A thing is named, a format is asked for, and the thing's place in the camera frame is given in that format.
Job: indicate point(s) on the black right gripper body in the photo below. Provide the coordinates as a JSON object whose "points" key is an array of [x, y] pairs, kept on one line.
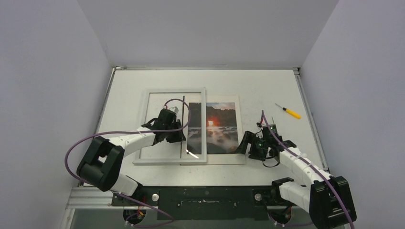
{"points": [[250, 146]]}

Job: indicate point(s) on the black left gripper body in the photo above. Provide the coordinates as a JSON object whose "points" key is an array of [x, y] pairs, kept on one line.
{"points": [[174, 136]]}

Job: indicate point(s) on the sunset landscape photo print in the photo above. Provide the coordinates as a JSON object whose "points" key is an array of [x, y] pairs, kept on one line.
{"points": [[221, 129]]}

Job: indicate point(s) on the yellow handle screwdriver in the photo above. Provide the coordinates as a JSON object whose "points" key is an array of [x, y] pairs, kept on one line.
{"points": [[288, 111]]}

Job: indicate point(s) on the white picture frame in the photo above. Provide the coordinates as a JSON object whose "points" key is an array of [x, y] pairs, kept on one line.
{"points": [[175, 153]]}

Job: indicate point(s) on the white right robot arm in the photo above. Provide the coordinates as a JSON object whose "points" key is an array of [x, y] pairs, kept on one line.
{"points": [[326, 198]]}

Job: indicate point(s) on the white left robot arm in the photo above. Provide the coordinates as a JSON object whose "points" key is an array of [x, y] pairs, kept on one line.
{"points": [[102, 161]]}

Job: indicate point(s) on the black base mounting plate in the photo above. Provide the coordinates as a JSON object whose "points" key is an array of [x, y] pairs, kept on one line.
{"points": [[207, 203]]}

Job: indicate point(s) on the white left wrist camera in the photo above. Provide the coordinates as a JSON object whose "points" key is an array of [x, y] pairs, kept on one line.
{"points": [[173, 109]]}

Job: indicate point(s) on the aluminium table front rail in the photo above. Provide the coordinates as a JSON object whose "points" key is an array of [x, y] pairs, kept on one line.
{"points": [[92, 197]]}

